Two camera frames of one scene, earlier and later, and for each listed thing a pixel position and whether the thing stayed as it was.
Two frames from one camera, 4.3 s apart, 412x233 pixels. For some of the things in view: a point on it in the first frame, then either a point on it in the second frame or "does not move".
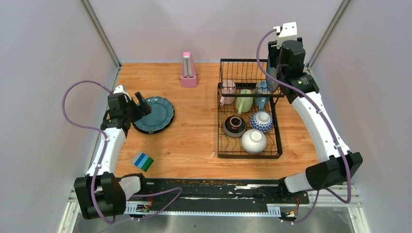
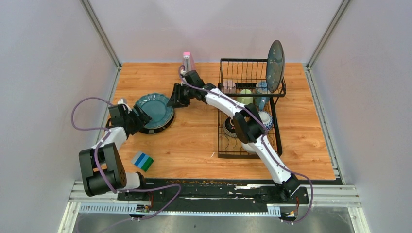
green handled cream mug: [244, 104] does not move
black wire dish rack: [248, 122] does not move
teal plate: [161, 114] does not move
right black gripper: [273, 52] -> [177, 100]
